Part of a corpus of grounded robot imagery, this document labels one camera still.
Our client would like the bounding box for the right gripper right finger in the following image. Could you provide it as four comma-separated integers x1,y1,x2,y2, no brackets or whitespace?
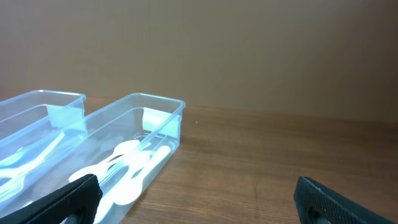
294,176,394,224

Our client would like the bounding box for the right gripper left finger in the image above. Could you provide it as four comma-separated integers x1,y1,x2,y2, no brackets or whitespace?
1,174,103,224

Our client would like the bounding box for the yellow plastic spoon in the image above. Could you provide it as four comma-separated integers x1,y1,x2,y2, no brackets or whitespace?
113,146,171,205

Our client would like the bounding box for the white plastic spoon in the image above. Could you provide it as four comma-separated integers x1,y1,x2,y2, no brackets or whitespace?
68,140,140,182
93,151,151,224

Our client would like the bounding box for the right clear plastic container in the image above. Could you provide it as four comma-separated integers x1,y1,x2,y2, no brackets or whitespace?
19,93,185,223

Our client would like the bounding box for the clear plastic container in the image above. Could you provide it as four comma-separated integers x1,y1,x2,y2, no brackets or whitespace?
19,93,185,223
1,90,86,217

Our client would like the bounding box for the left clear plastic container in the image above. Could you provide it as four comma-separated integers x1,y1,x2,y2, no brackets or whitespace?
1,90,86,217

